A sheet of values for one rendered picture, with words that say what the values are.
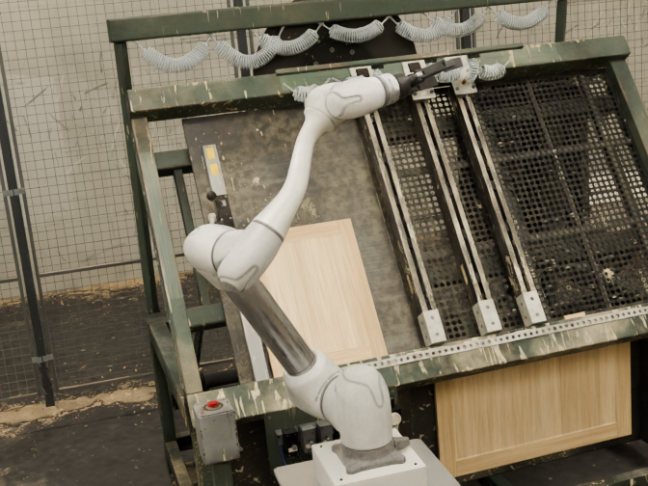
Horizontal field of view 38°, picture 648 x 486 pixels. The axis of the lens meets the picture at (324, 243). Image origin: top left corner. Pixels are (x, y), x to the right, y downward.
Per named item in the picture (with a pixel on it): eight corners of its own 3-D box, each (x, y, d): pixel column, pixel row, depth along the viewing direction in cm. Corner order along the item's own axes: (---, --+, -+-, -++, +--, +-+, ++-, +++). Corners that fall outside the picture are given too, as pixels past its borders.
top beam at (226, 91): (129, 124, 366) (130, 112, 357) (125, 102, 369) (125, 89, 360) (621, 66, 425) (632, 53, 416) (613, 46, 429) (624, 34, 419)
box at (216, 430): (204, 468, 305) (198, 417, 301) (199, 453, 316) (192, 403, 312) (240, 460, 308) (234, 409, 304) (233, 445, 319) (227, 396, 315)
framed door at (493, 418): (439, 477, 387) (441, 480, 385) (430, 352, 374) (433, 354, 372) (628, 432, 411) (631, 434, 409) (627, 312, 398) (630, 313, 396)
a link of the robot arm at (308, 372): (337, 436, 286) (293, 416, 303) (369, 395, 292) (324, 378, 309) (201, 256, 246) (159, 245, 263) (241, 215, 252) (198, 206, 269)
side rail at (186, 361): (184, 402, 335) (186, 394, 326) (130, 132, 372) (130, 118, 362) (201, 398, 337) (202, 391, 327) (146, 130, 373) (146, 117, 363)
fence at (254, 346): (254, 384, 337) (256, 381, 333) (202, 150, 368) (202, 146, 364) (268, 381, 338) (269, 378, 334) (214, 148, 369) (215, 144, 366)
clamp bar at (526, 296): (521, 329, 365) (546, 310, 344) (435, 68, 404) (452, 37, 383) (544, 325, 368) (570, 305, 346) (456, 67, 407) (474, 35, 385)
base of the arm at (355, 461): (419, 460, 275) (418, 442, 274) (347, 475, 270) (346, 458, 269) (398, 434, 293) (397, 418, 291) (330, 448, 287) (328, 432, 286)
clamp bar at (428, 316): (421, 349, 354) (441, 331, 332) (343, 79, 393) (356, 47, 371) (445, 344, 357) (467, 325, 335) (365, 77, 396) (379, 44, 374)
